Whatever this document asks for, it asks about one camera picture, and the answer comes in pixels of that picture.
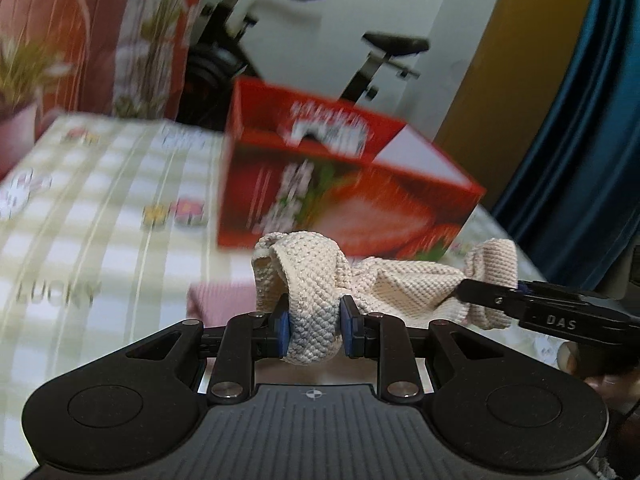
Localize pink knitted cloth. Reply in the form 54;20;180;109
186;282;256;327

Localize cream knitted cloth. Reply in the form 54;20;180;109
252;231;518;365

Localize person right hand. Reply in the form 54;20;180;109
556;342;639;437

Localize teal curtain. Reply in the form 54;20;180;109
491;0;639;289

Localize red strawberry cardboard box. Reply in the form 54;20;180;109
217;77;485;261

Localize green checkered tablecloth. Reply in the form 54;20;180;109
0;114;566;480

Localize wooden door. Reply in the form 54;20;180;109
435;0;590;208

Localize black exercise bike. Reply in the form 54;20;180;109
174;0;432;131

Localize pink printed backdrop cloth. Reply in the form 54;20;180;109
0;0;206;176

